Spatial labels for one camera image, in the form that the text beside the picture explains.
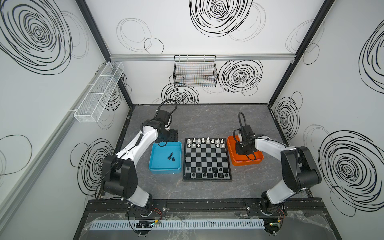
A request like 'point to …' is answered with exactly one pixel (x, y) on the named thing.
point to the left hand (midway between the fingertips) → (172, 137)
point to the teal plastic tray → (167, 159)
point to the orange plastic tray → (241, 160)
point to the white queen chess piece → (208, 140)
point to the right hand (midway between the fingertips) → (237, 150)
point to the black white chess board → (206, 159)
